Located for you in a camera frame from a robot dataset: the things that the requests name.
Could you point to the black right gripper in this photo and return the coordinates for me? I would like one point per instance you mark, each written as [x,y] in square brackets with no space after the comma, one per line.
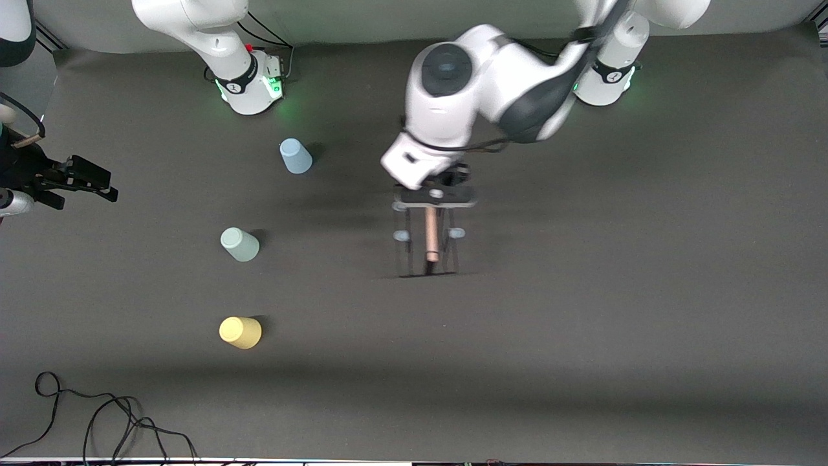
[18,167]

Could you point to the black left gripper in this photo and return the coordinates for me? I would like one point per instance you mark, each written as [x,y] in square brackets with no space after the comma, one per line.
[457,175]

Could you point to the pale green plastic cup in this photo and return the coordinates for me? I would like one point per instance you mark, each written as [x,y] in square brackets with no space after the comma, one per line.
[240,244]

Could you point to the yellow plastic cup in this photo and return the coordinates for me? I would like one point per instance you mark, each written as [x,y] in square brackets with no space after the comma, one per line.
[240,332]

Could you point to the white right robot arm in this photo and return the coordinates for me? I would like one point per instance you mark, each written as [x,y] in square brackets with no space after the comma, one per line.
[213,39]

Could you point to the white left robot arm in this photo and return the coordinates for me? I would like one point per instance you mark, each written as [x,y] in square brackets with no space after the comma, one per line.
[491,71]

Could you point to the light blue plastic cup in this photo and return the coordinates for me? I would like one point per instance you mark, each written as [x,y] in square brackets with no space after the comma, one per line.
[295,157]

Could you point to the black frame rail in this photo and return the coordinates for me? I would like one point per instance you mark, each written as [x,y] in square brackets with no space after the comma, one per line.
[50,36]

